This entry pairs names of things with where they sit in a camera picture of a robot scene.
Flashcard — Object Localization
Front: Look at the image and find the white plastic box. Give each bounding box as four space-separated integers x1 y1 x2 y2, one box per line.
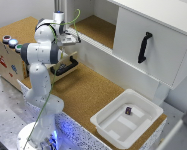
89 88 165 150

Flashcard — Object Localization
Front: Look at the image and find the white cabinet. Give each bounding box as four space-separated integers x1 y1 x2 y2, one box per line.
54 0 187 108

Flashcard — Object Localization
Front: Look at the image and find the black drawer handle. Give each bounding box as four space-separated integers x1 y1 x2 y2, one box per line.
54 55 79 77

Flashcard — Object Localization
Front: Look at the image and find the wooden drawer box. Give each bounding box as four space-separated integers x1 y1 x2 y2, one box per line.
0 16 78 93

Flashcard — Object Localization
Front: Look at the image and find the red button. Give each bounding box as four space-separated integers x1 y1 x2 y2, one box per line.
2 34 12 44

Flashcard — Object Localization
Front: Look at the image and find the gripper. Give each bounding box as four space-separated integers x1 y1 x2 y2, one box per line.
60 31 82 47

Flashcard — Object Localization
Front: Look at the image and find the green button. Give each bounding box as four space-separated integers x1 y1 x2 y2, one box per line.
14 43 25 54

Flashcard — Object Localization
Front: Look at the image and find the black door handle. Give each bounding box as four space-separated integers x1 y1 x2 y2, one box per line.
137 31 154 64

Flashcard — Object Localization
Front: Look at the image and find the purple block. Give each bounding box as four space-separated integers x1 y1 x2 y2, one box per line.
125 106 134 116

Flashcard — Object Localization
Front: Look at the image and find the white sliding door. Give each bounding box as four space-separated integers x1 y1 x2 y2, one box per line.
111 6 187 90

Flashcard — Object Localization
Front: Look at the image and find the blue button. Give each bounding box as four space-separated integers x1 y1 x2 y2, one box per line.
8 38 19 49

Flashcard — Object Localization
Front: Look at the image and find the green cable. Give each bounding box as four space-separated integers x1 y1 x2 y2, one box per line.
22 8 82 150

